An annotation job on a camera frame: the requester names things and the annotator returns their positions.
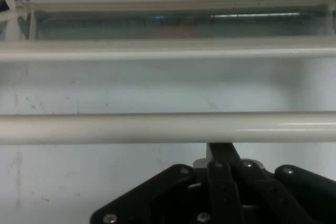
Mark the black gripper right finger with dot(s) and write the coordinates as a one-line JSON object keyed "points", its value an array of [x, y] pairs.
{"points": [[294, 197]]}

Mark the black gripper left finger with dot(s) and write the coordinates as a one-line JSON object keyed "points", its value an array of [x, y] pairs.
{"points": [[147, 197]]}

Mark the cream glass oven door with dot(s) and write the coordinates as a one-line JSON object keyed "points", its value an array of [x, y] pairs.
{"points": [[157, 129]]}

